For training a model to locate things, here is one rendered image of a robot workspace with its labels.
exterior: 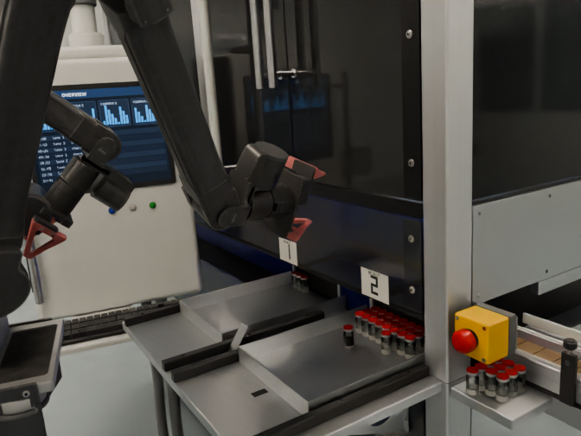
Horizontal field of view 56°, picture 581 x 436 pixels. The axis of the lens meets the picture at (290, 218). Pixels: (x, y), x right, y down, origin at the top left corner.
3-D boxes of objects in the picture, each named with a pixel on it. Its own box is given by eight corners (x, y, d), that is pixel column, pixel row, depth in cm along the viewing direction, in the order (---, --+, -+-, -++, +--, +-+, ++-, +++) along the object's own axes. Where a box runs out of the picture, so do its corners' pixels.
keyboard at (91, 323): (186, 303, 169) (185, 295, 168) (195, 318, 156) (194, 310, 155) (46, 330, 155) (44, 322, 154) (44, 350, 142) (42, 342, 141)
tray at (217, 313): (290, 282, 158) (290, 271, 158) (346, 308, 137) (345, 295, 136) (180, 312, 141) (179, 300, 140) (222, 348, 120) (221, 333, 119)
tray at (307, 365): (367, 318, 130) (366, 304, 129) (450, 359, 108) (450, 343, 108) (239, 362, 113) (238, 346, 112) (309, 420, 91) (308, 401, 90)
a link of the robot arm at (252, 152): (186, 196, 86) (215, 227, 81) (208, 131, 81) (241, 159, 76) (243, 196, 94) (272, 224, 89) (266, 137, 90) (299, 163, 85)
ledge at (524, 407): (500, 372, 106) (500, 363, 105) (563, 400, 95) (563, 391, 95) (450, 396, 99) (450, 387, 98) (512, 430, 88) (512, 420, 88)
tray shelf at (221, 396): (283, 284, 163) (282, 278, 163) (470, 377, 105) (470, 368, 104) (122, 328, 139) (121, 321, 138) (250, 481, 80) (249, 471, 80)
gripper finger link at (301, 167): (303, 190, 105) (270, 193, 97) (312, 155, 103) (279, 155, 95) (329, 203, 101) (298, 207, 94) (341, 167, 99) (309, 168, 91)
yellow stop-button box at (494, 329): (481, 338, 99) (482, 301, 97) (515, 353, 93) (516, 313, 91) (452, 351, 95) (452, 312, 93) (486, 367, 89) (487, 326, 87)
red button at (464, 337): (463, 343, 94) (463, 322, 93) (482, 352, 91) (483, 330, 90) (448, 350, 92) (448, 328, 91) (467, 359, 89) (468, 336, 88)
